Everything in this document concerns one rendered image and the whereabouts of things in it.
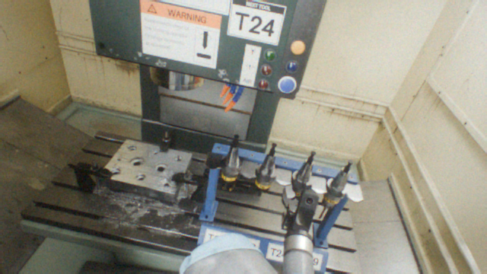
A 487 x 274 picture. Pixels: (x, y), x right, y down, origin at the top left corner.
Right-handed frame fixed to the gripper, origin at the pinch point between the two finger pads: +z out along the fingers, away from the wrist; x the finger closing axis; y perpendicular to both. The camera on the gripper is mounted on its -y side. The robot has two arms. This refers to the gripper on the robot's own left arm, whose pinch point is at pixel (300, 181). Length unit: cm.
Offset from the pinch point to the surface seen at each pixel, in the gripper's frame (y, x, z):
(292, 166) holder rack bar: -2.8, -3.2, 3.2
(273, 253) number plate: 26.2, -1.5, -9.9
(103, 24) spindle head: -40, -53, -10
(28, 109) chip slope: 40, -135, 48
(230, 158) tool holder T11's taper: -5.4, -22.7, -2.7
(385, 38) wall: -23, 38, 92
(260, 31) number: -46, -21, -10
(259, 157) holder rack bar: -2.6, -13.8, 3.7
